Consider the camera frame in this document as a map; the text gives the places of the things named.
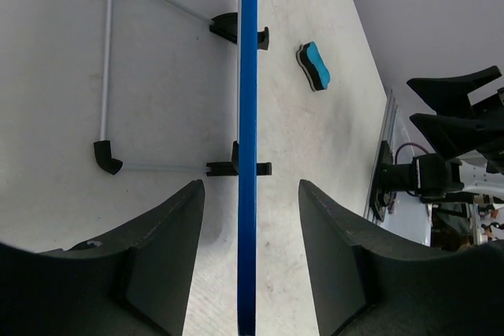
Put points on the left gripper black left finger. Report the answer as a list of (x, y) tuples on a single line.
[(132, 280)]

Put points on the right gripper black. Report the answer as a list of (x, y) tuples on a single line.
[(451, 137)]

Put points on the blue framed whiteboard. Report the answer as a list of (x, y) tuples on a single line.
[(247, 202)]

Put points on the whiteboard stand black white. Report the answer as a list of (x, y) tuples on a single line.
[(225, 26)]

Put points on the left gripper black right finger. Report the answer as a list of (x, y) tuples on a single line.
[(368, 281)]

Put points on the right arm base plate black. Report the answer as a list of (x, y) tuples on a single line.
[(380, 196)]

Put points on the aluminium mounting rail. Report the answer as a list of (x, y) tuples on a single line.
[(384, 133)]

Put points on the blue whiteboard eraser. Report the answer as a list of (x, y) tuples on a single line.
[(312, 64)]

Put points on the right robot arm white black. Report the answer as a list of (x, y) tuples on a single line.
[(434, 180)]

